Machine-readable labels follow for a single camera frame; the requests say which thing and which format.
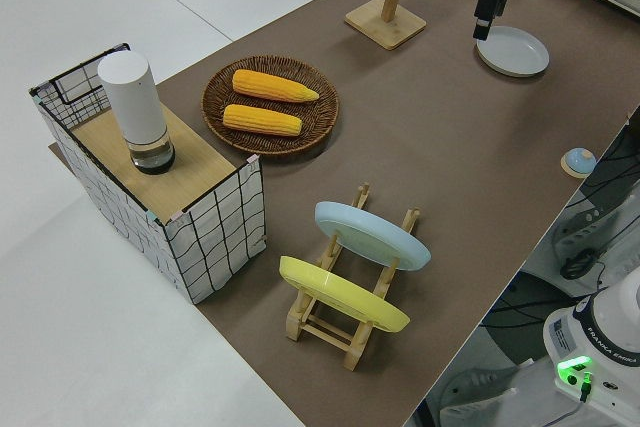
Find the gray round plate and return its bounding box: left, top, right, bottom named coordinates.
left=474, top=25, right=551, bottom=80

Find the light blue plate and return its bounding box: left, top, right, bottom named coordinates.
left=314, top=201, right=432, bottom=274

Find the yellow plate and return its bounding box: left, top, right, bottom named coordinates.
left=278, top=255, right=412, bottom=334

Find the wooden plate rack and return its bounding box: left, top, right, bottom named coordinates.
left=285, top=183, right=422, bottom=372

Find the brown table mat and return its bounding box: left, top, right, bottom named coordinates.
left=48, top=0, right=640, bottom=427

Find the blue dome wooden bell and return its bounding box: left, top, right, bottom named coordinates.
left=559, top=147, right=596, bottom=179

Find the brown wicker basket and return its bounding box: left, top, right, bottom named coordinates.
left=201, top=55, right=341, bottom=156

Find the yellow corn cob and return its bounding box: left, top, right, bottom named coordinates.
left=222, top=104, right=304, bottom=138
left=232, top=69, right=321, bottom=103

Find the white cylinder bottle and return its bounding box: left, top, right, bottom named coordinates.
left=97, top=50, right=177, bottom=176

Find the wire grid basket wooden shelf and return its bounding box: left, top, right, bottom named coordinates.
left=28, top=42, right=267, bottom=306

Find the green plug cable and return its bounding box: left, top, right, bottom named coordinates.
left=577, top=370, right=596, bottom=404

